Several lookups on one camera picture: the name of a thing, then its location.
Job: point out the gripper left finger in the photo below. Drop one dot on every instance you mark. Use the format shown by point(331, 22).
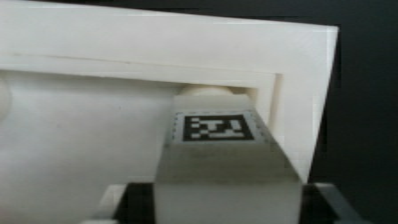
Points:
point(127, 205)

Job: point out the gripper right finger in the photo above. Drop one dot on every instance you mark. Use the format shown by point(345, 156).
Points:
point(326, 206)

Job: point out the white table leg with tag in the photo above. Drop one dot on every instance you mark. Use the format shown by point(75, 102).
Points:
point(226, 181)

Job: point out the white square table top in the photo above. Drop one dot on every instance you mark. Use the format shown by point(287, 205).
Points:
point(96, 64)

